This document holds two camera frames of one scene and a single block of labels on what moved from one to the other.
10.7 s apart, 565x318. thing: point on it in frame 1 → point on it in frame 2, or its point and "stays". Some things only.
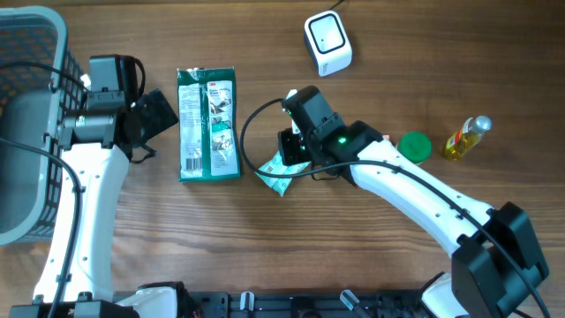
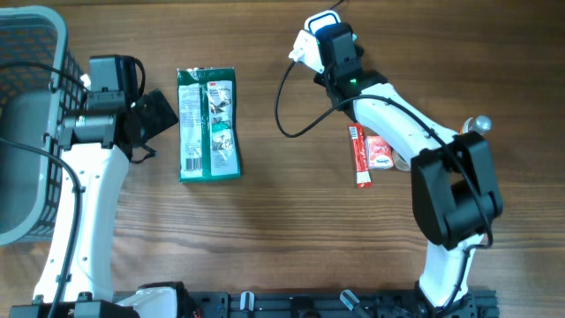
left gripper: [159, 111] stays
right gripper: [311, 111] → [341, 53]
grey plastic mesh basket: [41, 81] stays
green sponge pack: [208, 136] stays
